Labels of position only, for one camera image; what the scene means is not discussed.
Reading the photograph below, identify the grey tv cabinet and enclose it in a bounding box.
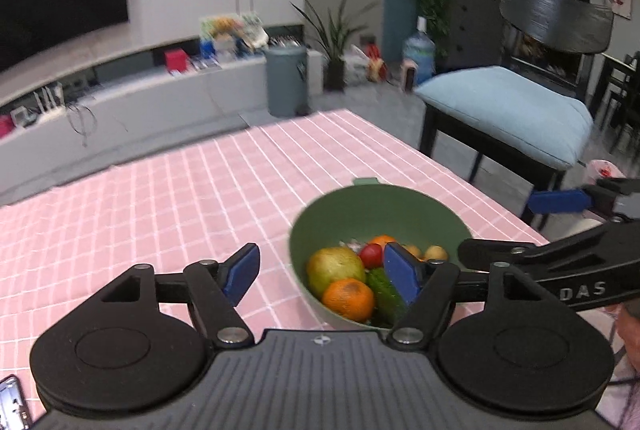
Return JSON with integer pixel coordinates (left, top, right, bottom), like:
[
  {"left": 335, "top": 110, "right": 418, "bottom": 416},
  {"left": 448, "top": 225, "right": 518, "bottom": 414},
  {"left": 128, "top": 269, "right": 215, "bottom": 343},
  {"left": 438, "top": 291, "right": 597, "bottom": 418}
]
[{"left": 0, "top": 49, "right": 324, "bottom": 194}]

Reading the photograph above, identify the red box on cabinet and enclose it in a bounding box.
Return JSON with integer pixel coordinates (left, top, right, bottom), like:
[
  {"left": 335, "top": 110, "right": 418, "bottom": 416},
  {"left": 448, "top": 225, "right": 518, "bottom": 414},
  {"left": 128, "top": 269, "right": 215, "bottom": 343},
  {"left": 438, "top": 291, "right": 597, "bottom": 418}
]
[{"left": 165, "top": 49, "right": 190, "bottom": 73}]

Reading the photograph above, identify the large green pear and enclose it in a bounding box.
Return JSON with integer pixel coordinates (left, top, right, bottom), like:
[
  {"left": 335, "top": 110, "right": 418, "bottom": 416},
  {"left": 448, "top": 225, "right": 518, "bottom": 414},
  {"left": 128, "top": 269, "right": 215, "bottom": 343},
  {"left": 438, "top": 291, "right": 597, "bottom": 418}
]
[{"left": 306, "top": 246, "right": 366, "bottom": 299}]

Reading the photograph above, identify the orange front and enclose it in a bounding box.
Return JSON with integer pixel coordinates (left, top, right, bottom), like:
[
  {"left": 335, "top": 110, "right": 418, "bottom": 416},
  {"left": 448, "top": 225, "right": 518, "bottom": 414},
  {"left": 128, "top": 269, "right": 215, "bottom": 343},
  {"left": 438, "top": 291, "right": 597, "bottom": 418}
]
[{"left": 321, "top": 279, "right": 375, "bottom": 323}]

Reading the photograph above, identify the grey trash bin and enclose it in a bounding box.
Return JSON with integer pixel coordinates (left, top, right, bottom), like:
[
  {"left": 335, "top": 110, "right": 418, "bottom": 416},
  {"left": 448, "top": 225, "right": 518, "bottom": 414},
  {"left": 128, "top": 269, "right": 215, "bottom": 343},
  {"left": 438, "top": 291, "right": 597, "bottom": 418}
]
[{"left": 266, "top": 45, "right": 310, "bottom": 118}]

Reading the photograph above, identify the smartphone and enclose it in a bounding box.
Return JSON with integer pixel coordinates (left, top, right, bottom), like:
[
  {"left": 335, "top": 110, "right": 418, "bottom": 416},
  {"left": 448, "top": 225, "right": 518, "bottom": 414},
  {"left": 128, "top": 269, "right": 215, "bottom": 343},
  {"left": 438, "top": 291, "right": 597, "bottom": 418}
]
[{"left": 0, "top": 375, "right": 32, "bottom": 430}]

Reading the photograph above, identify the white plastic bag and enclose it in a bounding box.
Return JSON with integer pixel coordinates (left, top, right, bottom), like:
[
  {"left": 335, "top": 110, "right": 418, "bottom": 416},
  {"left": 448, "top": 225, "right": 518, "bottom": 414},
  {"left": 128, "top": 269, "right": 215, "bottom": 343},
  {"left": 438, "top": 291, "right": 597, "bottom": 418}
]
[{"left": 343, "top": 45, "right": 371, "bottom": 86}]

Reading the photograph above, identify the blue water jug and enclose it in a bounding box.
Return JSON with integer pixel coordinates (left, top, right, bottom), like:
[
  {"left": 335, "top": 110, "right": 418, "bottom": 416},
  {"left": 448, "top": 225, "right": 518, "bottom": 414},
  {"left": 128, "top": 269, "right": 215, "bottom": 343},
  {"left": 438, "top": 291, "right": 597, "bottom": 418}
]
[{"left": 402, "top": 16, "right": 436, "bottom": 86}]

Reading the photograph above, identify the green cucumber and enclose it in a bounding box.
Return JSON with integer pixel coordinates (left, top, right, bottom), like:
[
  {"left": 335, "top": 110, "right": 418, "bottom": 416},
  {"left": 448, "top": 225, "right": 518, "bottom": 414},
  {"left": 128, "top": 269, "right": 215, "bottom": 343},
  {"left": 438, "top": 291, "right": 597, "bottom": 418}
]
[{"left": 367, "top": 268, "right": 407, "bottom": 326}]

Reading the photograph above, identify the potted long leaf plant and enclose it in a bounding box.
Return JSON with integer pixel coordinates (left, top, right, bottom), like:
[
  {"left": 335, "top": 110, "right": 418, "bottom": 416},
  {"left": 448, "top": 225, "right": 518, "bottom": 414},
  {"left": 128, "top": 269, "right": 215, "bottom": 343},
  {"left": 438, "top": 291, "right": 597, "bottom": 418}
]
[{"left": 291, "top": 0, "right": 378, "bottom": 92}]

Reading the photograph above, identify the green colander bowl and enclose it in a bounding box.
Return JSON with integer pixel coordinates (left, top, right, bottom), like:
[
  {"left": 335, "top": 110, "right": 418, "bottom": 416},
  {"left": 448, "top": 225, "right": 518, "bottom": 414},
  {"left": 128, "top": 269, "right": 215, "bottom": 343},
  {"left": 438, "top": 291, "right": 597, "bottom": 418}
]
[{"left": 288, "top": 179, "right": 471, "bottom": 332}]

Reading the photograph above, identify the dark drawer cabinet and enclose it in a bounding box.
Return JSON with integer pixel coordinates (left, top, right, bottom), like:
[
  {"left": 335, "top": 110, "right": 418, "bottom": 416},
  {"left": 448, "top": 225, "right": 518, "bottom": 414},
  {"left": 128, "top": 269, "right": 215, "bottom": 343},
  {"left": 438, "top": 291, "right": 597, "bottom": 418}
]
[{"left": 442, "top": 0, "right": 503, "bottom": 72}]

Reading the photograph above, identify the light blue seat cushion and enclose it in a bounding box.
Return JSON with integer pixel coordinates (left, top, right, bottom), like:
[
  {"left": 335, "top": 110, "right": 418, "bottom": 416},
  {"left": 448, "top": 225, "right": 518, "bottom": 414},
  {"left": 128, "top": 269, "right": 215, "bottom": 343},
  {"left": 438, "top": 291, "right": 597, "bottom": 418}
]
[{"left": 414, "top": 65, "right": 593, "bottom": 170}]

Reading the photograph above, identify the black wooden chair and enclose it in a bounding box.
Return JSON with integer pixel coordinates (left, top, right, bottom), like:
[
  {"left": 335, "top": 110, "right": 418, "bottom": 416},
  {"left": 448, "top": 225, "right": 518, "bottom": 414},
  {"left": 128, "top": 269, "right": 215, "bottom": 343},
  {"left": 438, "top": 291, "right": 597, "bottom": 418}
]
[{"left": 418, "top": 0, "right": 614, "bottom": 192}]

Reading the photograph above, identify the pink checkered tablecloth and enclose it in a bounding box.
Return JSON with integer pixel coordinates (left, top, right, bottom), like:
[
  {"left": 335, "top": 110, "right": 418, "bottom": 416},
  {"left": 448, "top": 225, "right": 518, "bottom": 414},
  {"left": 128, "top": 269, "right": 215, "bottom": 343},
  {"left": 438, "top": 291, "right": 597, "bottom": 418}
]
[{"left": 1, "top": 109, "right": 541, "bottom": 416}]

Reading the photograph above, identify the brown longan fruit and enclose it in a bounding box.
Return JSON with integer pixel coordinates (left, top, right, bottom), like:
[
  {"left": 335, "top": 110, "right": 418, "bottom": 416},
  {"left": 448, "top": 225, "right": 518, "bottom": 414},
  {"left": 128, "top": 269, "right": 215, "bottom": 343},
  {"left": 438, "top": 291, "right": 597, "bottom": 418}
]
[
  {"left": 423, "top": 245, "right": 449, "bottom": 261},
  {"left": 404, "top": 245, "right": 423, "bottom": 260}
]

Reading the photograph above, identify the red cherry tomato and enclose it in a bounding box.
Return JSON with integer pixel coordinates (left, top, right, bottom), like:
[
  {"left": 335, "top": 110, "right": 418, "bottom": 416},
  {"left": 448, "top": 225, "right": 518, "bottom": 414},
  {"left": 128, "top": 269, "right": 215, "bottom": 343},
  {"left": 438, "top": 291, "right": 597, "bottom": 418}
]
[{"left": 359, "top": 243, "right": 384, "bottom": 270}]

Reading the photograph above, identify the orange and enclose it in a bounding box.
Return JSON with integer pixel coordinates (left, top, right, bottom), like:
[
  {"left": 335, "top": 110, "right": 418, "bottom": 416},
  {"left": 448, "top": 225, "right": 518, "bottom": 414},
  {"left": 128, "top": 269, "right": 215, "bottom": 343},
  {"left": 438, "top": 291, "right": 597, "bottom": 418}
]
[
  {"left": 369, "top": 235, "right": 395, "bottom": 248},
  {"left": 321, "top": 279, "right": 375, "bottom": 323}
]

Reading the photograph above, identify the person's hand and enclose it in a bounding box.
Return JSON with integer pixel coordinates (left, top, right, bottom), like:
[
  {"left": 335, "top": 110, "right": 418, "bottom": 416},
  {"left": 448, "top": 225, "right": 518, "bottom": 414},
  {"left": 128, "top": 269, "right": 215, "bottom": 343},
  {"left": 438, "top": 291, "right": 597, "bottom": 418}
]
[{"left": 617, "top": 299, "right": 640, "bottom": 368}]

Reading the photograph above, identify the white wifi router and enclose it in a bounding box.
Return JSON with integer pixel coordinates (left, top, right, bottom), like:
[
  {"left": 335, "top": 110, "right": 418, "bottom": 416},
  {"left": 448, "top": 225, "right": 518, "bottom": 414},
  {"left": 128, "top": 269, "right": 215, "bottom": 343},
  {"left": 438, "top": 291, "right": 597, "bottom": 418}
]
[{"left": 32, "top": 83, "right": 65, "bottom": 114}]

